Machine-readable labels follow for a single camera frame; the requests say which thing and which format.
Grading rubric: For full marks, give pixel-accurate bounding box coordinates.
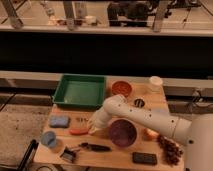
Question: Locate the orange fruit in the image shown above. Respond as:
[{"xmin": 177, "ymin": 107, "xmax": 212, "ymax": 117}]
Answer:
[{"xmin": 144, "ymin": 128, "xmax": 158, "ymax": 141}]

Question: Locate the black chair frame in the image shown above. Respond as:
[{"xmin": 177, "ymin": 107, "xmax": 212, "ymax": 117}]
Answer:
[{"xmin": 17, "ymin": 139, "xmax": 38, "ymax": 171}]

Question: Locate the blue sponge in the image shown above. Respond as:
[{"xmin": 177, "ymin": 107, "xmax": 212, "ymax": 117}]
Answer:
[{"xmin": 49, "ymin": 116, "xmax": 70, "ymax": 128}]

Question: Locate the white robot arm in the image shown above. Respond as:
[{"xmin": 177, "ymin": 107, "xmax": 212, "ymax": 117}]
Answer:
[{"xmin": 88, "ymin": 94, "xmax": 213, "ymax": 171}]

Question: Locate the bunch of dark grapes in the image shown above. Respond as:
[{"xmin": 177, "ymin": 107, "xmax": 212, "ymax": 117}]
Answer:
[{"xmin": 157, "ymin": 135, "xmax": 183, "ymax": 165}]

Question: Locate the small metal cup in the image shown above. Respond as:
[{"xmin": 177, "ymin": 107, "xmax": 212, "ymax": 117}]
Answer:
[{"xmin": 134, "ymin": 98, "xmax": 145, "ymax": 108}]

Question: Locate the red bowl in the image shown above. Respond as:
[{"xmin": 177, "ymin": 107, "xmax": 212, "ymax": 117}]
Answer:
[{"xmin": 111, "ymin": 81, "xmax": 132, "ymax": 97}]

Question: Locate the black binder clip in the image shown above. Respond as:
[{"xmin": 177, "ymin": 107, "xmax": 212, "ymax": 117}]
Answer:
[{"xmin": 60, "ymin": 148, "xmax": 77, "ymax": 163}]

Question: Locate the green plastic tray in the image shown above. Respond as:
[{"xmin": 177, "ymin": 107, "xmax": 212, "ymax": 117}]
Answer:
[{"xmin": 53, "ymin": 74, "xmax": 106, "ymax": 109}]

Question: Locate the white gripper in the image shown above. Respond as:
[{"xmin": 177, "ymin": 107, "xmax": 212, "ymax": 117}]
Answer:
[{"xmin": 87, "ymin": 109, "xmax": 110, "ymax": 134}]

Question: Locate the black rectangular remote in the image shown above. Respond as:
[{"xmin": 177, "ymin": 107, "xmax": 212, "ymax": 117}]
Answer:
[{"xmin": 132, "ymin": 152, "xmax": 157, "ymax": 165}]

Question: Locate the purple bowl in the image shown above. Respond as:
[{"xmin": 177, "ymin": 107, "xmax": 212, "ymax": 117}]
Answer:
[{"xmin": 109, "ymin": 119, "xmax": 137, "ymax": 147}]

